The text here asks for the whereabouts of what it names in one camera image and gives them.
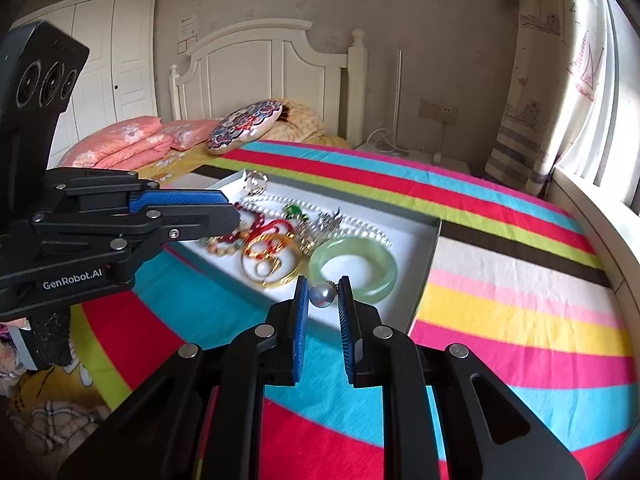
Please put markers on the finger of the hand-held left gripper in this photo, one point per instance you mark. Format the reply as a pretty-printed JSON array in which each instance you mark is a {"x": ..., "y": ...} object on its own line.
[
  {"x": 200, "y": 220},
  {"x": 175, "y": 199}
]

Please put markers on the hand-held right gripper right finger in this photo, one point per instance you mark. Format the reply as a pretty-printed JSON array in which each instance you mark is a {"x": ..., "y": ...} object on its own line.
[{"x": 345, "y": 330}]

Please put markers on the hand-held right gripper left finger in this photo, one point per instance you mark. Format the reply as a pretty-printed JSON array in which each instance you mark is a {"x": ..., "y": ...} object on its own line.
[{"x": 299, "y": 330}]

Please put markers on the large pearl pendant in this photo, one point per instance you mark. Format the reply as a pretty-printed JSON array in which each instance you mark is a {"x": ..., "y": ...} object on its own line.
[{"x": 318, "y": 295}]

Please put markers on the gold bangle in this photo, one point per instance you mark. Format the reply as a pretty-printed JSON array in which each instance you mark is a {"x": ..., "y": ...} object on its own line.
[{"x": 280, "y": 282}]

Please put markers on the green stone pendant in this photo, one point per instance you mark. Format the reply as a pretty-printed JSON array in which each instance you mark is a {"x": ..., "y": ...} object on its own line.
[{"x": 295, "y": 208}]

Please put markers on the white cardboard box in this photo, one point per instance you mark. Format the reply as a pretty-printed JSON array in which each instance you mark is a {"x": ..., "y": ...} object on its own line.
[{"x": 405, "y": 240}]

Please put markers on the person's left forearm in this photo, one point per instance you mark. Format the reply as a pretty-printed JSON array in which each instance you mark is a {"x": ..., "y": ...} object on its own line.
[{"x": 10, "y": 360}]

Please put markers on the person's left hand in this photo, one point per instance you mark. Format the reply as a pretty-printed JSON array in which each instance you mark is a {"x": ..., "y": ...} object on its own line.
[{"x": 50, "y": 335}]

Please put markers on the yellow floral bed sheet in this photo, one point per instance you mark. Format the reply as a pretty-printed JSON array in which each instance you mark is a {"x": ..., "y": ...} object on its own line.
[{"x": 170, "y": 170}]

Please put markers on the green jade bangle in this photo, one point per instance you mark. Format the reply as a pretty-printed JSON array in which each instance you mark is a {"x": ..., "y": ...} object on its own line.
[{"x": 350, "y": 246}]

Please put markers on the patterned round cushion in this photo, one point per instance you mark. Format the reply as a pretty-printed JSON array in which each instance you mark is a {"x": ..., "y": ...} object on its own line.
[{"x": 245, "y": 125}]

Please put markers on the white wardrobe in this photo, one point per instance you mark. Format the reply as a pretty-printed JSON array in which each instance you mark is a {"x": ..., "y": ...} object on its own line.
[{"x": 125, "y": 60}]

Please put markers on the yellow quilt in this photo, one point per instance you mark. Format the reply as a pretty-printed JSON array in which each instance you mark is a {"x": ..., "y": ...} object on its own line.
[{"x": 310, "y": 125}]

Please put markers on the white wooden headboard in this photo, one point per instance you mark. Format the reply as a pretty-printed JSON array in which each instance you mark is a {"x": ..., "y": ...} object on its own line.
[{"x": 250, "y": 65}]

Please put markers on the striped colourful blanket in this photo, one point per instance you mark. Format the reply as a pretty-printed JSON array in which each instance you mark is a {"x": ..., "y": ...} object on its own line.
[{"x": 500, "y": 285}]

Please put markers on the white nightstand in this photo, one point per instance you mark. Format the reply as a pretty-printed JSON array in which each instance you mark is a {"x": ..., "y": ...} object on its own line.
[{"x": 425, "y": 157}]

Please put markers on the plaid cloth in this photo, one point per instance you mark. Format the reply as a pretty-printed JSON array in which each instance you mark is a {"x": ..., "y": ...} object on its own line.
[{"x": 55, "y": 425}]

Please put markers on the printed window curtain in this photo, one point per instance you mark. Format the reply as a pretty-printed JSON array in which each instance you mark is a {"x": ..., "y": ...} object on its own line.
[{"x": 540, "y": 85}]

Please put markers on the beige wall outlet plate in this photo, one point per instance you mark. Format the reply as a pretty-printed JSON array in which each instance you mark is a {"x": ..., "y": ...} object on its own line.
[{"x": 437, "y": 112}]

